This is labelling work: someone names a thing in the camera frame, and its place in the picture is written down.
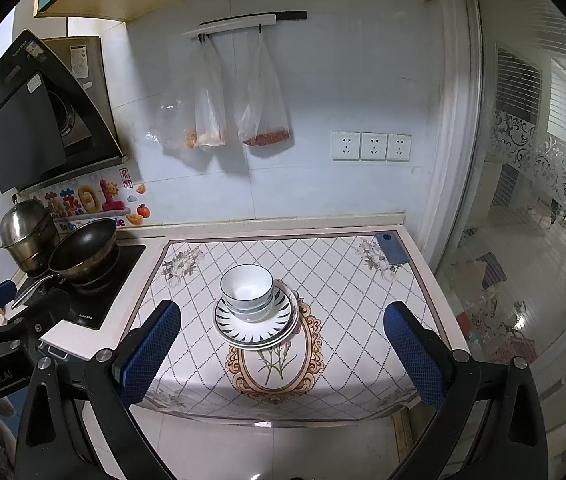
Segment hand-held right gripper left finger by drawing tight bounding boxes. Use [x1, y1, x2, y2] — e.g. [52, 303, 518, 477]
[13, 300, 182, 480]

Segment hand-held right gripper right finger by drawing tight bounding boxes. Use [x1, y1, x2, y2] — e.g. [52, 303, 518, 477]
[383, 301, 550, 480]

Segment plain white bowl gold rim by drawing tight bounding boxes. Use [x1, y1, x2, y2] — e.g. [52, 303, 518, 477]
[220, 264, 275, 311]

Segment white plate blue leaf pattern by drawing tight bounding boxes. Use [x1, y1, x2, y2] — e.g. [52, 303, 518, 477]
[214, 280, 300, 347]

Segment black induction cooktop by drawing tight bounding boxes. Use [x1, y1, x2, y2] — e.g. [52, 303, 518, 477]
[10, 242, 148, 332]

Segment stainless steel pot with lid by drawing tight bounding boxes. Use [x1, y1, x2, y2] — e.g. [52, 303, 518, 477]
[0, 195, 60, 276]

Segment floral diamond pattern table mat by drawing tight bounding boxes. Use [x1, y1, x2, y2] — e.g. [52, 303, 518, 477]
[136, 236, 456, 421]

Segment blue smartphone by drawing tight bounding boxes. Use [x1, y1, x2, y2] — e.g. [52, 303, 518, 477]
[374, 231, 411, 265]

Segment black range hood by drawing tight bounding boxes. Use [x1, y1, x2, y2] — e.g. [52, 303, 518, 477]
[0, 29, 124, 195]

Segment frosted pattern glass sliding door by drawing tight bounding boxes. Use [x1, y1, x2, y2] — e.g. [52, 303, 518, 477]
[433, 0, 566, 441]

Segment clear plastic bag orange contents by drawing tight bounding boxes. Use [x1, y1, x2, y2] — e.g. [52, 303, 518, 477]
[149, 42, 199, 152]

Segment clear plastic bag pale contents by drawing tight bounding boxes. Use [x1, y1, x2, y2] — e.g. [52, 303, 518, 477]
[194, 35, 229, 152]

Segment clear plastic bag red contents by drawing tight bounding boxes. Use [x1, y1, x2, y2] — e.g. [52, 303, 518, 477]
[234, 35, 293, 147]

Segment black wok with handle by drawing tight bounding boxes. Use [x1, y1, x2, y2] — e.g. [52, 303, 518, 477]
[10, 217, 119, 311]

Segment colourful letters wall sticker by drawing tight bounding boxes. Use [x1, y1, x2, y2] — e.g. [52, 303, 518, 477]
[58, 215, 127, 232]

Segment cartoon characters wall sticker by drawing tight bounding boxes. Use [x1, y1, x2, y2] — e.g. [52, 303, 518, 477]
[38, 179, 130, 218]

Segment white wall socket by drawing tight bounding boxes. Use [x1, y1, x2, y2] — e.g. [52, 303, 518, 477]
[387, 133, 412, 162]
[361, 132, 388, 161]
[332, 131, 362, 161]

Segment steel hood duct cover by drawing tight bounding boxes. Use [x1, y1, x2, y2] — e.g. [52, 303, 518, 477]
[43, 35, 115, 137]

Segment white wall hook rail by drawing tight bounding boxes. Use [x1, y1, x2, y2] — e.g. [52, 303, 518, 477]
[183, 14, 278, 41]

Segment black wall bar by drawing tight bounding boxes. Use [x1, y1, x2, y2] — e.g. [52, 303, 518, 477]
[199, 10, 308, 27]

